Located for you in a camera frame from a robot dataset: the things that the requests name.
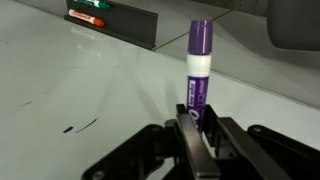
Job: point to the black marker tray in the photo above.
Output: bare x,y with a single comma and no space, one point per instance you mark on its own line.
133,25

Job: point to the red whiteboard marker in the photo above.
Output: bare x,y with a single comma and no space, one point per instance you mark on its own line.
85,17

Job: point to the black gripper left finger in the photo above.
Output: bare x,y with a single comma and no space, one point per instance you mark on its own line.
196,150

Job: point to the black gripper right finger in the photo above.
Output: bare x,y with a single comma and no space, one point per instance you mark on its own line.
253,156

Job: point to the wide whiteboard panel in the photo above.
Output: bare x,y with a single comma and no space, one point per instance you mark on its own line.
50,66

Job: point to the purple whiteboard marker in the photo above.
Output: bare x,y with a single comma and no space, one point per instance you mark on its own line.
199,66

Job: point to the green whiteboard marker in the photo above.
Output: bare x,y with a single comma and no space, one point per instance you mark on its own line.
98,4

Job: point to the black chair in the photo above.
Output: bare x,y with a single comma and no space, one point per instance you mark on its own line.
296,23

